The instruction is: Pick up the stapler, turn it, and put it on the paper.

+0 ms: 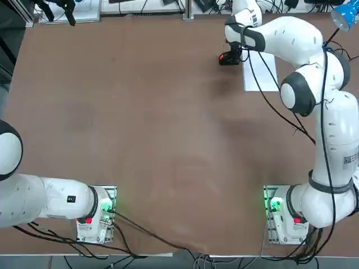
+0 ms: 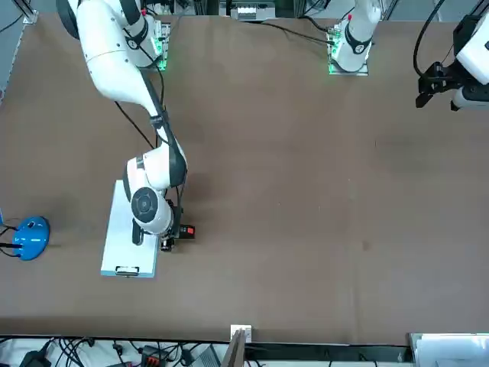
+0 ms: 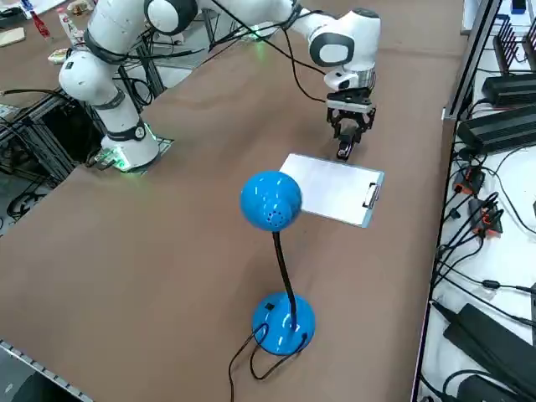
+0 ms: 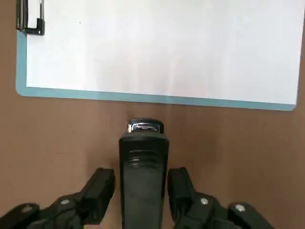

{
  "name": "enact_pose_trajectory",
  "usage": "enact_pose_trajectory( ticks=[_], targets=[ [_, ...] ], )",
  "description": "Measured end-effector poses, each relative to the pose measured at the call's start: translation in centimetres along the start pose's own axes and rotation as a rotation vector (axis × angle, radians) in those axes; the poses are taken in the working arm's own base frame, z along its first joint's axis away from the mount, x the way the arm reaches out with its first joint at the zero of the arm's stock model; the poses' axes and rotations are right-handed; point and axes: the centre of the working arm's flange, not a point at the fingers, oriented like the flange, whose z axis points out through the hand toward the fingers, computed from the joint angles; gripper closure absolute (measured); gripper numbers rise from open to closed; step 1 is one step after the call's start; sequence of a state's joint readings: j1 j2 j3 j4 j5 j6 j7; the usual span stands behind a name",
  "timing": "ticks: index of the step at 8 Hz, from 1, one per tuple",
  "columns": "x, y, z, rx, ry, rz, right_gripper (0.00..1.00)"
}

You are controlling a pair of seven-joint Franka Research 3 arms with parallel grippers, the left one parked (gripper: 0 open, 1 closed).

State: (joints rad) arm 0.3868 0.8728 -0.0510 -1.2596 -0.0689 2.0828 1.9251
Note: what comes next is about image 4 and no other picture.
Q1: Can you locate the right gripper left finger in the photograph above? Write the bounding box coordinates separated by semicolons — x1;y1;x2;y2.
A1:
0;167;116;229

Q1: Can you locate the black stapler with red end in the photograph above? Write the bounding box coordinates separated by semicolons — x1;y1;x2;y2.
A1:
118;117;171;229

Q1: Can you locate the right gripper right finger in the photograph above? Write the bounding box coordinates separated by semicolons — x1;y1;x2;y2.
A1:
168;167;275;229

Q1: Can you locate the black metal clipboard clip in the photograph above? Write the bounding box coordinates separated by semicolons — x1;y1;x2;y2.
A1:
15;0;46;36

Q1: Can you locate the light blue clipboard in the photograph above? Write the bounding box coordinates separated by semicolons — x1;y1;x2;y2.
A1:
15;0;305;112

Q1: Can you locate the white paper sheet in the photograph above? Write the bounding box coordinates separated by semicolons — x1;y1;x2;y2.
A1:
25;0;305;106

